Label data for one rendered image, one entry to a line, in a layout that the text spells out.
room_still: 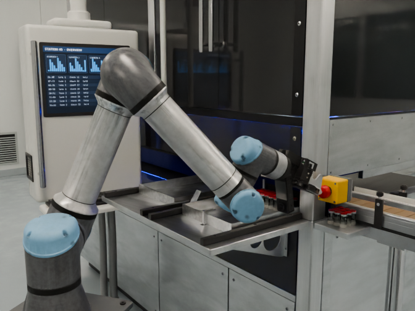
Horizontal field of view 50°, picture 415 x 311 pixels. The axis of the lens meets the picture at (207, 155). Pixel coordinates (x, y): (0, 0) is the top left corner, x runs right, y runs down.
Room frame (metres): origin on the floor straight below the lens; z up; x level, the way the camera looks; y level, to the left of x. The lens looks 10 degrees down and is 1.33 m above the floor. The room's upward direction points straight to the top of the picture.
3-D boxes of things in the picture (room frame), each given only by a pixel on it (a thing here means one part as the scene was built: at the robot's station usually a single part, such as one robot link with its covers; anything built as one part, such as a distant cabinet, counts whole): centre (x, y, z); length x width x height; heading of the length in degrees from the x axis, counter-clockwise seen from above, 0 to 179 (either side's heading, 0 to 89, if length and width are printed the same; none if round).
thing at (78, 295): (0.94, 0.35, 0.84); 0.15 x 0.15 x 0.10
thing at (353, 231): (1.34, -0.43, 0.87); 0.14 x 0.13 x 0.02; 127
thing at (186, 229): (1.55, 0.01, 0.87); 0.70 x 0.48 x 0.02; 37
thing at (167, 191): (1.72, 0.06, 0.90); 0.34 x 0.26 x 0.04; 127
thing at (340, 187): (1.33, -0.39, 1.00); 0.08 x 0.07 x 0.07; 127
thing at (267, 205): (1.51, -0.22, 0.91); 0.18 x 0.02 x 0.05; 37
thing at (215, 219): (1.44, -0.13, 0.90); 0.34 x 0.26 x 0.04; 127
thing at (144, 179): (2.19, 0.30, 0.73); 1.98 x 0.01 x 0.25; 37
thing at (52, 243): (0.94, 0.35, 0.96); 0.13 x 0.12 x 0.14; 6
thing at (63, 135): (2.05, 0.57, 1.19); 0.50 x 0.19 x 0.78; 123
